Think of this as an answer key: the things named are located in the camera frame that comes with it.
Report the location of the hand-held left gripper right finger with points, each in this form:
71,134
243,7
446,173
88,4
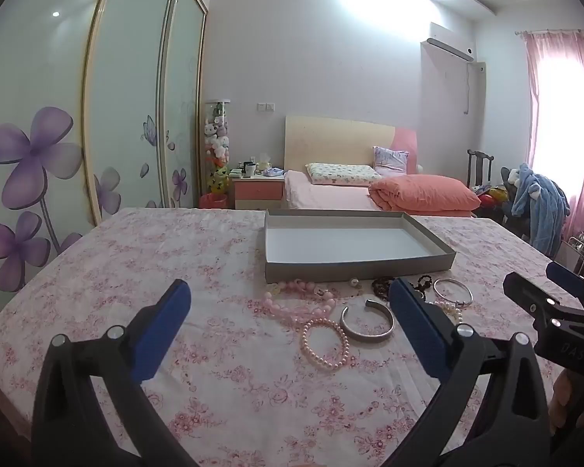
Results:
416,326

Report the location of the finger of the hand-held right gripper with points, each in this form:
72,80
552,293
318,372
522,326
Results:
572,279
525,292

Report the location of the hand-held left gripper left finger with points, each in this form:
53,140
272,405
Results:
160,331

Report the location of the wide silver cuff bangle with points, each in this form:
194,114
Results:
365,336

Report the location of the thin silver bangle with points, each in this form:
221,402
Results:
468,294

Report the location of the grey cardboard tray box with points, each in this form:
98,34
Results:
340,243

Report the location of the person's right hand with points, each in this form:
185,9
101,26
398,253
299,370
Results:
559,399

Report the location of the pink floral bedsheet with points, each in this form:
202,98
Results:
175,253

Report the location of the blue plush robe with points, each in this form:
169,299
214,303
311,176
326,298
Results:
540,194

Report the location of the colourful toy pile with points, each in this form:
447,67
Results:
490,197

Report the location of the folded coral quilt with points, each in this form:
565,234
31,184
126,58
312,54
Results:
423,193

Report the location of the red waste basket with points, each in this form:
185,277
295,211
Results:
213,201

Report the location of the dark wooden chair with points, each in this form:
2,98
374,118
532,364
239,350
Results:
479,158

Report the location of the pink curtain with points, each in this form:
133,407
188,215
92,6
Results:
545,131

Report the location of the bed with beige headboard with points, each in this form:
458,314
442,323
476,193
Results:
331,194

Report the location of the purple patterned pillow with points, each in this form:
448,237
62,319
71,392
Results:
391,159

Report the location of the white floral pillow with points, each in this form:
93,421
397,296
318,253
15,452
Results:
343,174

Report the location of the pink and beige nightstand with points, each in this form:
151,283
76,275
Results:
258,192

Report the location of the white mug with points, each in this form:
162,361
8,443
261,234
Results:
250,170

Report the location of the clear tube of plush toys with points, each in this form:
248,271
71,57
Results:
216,146

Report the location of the blue cloth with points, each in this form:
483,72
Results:
274,172

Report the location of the tissue box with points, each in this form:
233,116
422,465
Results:
264,164

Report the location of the floral sliding door wardrobe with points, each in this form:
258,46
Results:
126,82

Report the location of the white air conditioner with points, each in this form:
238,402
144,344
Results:
450,44

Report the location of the wall socket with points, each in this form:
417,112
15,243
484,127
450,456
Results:
265,106

